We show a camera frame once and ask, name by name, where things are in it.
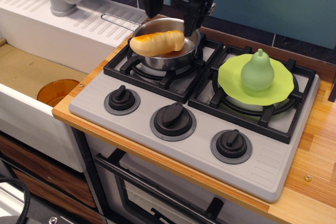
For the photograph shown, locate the wooden drawer front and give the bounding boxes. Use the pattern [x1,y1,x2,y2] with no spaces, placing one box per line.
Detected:
[1,134,96,208]

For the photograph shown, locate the black stove knob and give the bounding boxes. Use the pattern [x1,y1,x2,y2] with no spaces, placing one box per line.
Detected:
[104,85,141,116]
[211,129,253,165]
[150,102,197,142]

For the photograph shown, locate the black left stove knob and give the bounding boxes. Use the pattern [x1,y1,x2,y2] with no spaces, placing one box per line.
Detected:
[104,85,141,116]

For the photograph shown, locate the black right stove knob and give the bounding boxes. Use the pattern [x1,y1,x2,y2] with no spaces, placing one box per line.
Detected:
[211,129,253,165]

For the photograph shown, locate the toy bread baguette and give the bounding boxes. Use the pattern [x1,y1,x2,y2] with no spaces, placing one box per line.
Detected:
[130,30,185,57]

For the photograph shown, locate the stainless steel pot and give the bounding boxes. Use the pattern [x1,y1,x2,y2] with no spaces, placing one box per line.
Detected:
[101,13,201,71]

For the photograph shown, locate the black oven door handle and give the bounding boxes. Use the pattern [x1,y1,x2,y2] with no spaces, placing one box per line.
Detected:
[94,152,224,223]

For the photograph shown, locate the grey toy stove top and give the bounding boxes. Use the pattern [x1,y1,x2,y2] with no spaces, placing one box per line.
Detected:
[68,32,321,204]

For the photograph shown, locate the white toy sink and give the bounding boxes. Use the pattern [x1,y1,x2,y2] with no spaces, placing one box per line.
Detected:
[1,0,146,172]

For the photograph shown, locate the light green plate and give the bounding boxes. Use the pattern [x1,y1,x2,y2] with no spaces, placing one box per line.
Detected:
[217,54,295,106]

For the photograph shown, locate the black burner grate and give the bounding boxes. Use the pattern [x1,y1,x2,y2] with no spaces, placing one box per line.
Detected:
[103,33,224,103]
[188,45,319,145]

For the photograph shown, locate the green toy pear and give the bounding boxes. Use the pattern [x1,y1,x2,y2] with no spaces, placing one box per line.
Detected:
[240,49,275,91]

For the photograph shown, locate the black braided cable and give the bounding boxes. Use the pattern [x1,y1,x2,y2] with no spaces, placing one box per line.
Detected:
[0,176,31,224]

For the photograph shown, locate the black middle stove knob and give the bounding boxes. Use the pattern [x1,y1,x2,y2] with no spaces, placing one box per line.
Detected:
[150,102,197,142]

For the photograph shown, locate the black right burner grate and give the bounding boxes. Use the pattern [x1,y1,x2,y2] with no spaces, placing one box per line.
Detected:
[188,45,319,145]

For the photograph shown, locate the black left burner grate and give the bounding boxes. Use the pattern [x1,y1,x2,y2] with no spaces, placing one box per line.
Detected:
[103,33,224,103]

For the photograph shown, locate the oven door with window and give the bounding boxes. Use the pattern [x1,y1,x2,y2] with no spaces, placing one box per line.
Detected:
[93,145,263,224]

